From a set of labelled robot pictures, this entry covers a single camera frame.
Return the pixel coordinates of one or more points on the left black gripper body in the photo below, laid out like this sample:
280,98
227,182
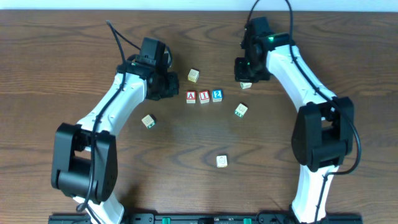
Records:
170,84

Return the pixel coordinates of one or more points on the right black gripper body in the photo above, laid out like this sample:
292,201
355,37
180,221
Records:
243,73

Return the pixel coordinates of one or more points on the red letter A block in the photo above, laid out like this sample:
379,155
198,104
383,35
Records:
191,97

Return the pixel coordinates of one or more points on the blue number 2 block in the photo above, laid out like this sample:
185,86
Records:
217,95

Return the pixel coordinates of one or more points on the red letter I block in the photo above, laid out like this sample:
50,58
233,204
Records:
204,96

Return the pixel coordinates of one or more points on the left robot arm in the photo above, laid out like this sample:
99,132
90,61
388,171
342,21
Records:
85,165

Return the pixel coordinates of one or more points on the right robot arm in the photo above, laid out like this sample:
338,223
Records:
324,131

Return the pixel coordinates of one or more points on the green picture block upper right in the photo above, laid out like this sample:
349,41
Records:
245,85

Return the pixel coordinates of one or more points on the yellow-edged wooden block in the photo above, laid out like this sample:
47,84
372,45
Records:
193,75

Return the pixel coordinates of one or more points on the green block left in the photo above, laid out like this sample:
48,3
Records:
149,121

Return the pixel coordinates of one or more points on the green block centre right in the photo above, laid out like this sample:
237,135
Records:
241,110

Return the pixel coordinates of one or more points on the plain wooden block front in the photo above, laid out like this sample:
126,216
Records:
221,161

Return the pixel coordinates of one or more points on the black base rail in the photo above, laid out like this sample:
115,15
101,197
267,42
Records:
264,218

